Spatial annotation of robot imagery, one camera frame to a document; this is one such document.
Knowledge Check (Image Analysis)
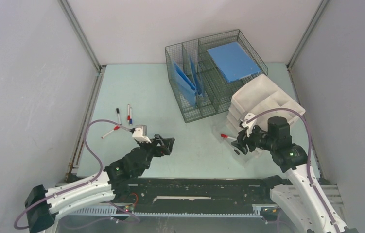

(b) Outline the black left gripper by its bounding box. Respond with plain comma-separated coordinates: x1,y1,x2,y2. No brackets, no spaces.
137,134,174,166

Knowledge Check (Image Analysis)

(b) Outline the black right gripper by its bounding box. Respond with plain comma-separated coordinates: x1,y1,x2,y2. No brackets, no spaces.
231,123,276,155

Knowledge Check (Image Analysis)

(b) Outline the red cap marker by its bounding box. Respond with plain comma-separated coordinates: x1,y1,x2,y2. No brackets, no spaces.
220,133,237,141
101,126,120,139

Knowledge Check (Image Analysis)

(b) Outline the blue folder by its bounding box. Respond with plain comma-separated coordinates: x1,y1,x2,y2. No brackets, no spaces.
189,57,204,99
171,60,197,107
207,41,261,83

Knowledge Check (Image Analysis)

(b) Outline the white plastic drawer organizer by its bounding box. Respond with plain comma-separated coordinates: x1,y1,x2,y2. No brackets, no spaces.
212,74,305,167

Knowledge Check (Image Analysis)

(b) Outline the black cap whiteboard marker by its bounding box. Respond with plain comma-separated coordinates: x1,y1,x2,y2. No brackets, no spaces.
116,108,122,125

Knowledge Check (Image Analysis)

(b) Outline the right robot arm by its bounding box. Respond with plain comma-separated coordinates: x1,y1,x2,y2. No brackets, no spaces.
231,113,357,233

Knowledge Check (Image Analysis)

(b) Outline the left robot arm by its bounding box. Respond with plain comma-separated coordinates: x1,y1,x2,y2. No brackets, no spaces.
24,134,175,233

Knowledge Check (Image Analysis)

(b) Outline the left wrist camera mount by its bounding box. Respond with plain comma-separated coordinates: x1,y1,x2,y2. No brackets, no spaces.
132,125,152,143

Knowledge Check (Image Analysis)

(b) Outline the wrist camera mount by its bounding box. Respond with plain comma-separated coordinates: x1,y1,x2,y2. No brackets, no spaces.
240,112,257,136
132,125,152,143

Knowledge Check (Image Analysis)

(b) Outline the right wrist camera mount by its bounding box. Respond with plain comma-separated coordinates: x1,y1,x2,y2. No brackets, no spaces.
240,112,257,136

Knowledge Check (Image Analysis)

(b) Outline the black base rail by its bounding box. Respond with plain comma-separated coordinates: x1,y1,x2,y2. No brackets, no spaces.
112,175,291,215

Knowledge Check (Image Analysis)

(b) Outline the green wire mesh organizer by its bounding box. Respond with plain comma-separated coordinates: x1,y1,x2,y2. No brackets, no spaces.
165,29,268,123

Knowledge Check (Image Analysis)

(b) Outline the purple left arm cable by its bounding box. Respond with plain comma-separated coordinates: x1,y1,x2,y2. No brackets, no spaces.
13,119,140,232

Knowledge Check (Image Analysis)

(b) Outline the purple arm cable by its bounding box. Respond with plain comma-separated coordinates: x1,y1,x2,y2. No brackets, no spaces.
243,108,341,233
13,119,140,232

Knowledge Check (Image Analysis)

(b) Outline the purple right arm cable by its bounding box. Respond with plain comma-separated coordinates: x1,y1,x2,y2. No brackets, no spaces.
243,108,341,233

